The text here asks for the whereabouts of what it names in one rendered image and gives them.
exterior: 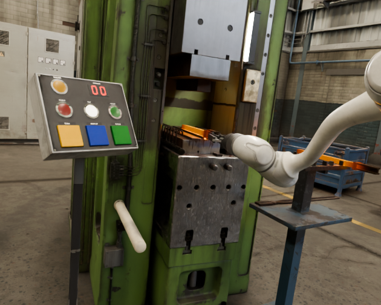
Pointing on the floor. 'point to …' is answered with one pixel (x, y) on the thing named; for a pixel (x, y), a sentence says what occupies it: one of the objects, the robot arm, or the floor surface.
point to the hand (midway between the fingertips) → (212, 135)
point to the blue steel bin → (333, 177)
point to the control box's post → (75, 229)
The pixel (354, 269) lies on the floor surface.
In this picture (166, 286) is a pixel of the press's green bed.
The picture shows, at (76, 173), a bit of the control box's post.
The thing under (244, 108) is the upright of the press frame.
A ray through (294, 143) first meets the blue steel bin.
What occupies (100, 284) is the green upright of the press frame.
